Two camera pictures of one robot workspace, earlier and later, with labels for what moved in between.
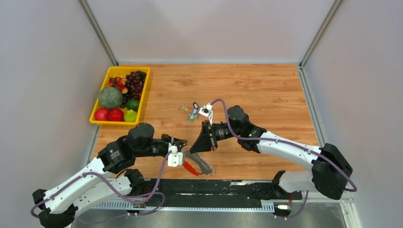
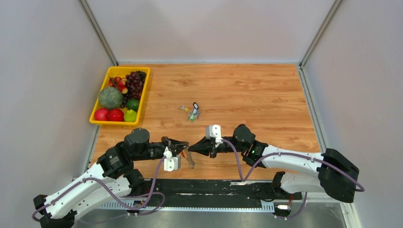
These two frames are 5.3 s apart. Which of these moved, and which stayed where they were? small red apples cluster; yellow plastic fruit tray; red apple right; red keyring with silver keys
Moved: red keyring with silver keys
Stayed: red apple right; small red apples cluster; yellow plastic fruit tray
